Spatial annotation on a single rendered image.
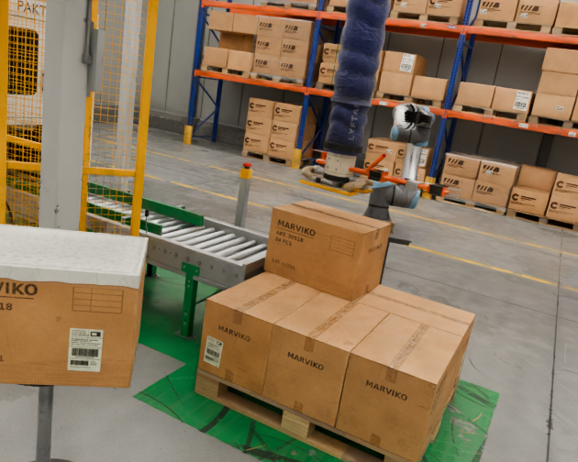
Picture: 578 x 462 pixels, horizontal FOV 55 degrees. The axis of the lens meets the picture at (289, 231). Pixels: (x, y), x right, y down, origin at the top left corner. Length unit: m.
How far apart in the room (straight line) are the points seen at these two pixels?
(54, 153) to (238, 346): 1.32
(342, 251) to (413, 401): 0.95
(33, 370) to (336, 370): 1.31
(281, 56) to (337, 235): 8.56
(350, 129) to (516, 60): 8.58
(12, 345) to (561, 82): 9.26
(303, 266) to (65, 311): 1.69
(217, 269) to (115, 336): 1.56
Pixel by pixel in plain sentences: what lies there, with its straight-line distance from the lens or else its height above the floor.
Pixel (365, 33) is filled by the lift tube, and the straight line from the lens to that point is 3.11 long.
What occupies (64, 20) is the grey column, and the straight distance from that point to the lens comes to 2.92.
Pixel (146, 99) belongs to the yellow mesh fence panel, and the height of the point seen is 1.44.
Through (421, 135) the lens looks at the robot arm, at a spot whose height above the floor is 1.47.
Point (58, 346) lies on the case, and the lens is 1.92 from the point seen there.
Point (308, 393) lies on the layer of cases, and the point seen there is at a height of 0.26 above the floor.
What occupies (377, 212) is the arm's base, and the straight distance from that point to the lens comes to 3.97.
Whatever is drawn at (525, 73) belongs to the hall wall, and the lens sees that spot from 11.49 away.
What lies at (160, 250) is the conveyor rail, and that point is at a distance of 3.60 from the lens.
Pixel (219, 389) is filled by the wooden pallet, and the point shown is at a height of 0.07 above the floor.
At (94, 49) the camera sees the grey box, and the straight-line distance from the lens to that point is 2.99.
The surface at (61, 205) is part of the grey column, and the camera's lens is 3.03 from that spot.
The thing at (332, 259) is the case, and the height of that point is 0.75.
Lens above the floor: 1.67
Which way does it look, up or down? 15 degrees down
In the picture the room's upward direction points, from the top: 9 degrees clockwise
